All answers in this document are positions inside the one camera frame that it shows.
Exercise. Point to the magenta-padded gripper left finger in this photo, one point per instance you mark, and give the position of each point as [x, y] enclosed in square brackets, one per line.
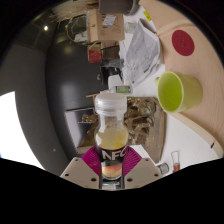
[88, 163]

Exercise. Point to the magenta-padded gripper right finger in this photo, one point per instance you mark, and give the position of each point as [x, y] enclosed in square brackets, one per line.
[133, 163]

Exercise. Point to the clear juice bottle white cap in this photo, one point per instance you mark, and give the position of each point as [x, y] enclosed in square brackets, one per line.
[111, 133]

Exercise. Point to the small jar white lid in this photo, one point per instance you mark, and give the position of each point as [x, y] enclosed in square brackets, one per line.
[163, 167]

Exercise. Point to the flat wooden paintbrush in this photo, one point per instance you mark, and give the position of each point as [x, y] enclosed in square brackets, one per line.
[175, 161]

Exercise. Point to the small clear bottle green label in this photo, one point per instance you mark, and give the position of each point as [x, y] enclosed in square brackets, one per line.
[122, 89]

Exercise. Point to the white chair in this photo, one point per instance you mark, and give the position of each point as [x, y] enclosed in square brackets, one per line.
[115, 81]

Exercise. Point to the lime green cup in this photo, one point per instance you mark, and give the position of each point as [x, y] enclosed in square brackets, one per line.
[178, 91]

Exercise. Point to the glass jug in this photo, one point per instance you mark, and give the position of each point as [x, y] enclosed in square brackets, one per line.
[113, 63]

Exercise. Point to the red box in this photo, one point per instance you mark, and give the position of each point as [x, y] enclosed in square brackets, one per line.
[94, 55]

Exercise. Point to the newspaper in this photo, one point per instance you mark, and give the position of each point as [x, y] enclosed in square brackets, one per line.
[143, 53]

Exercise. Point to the beige canvas mat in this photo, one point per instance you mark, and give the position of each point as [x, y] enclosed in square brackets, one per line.
[210, 83]

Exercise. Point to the flat round red coaster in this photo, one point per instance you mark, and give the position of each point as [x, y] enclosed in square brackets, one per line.
[183, 42]

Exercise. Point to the small white cup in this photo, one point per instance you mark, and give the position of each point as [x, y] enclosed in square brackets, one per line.
[130, 27]

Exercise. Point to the yellow marker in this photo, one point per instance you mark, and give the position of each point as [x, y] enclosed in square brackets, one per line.
[147, 15]

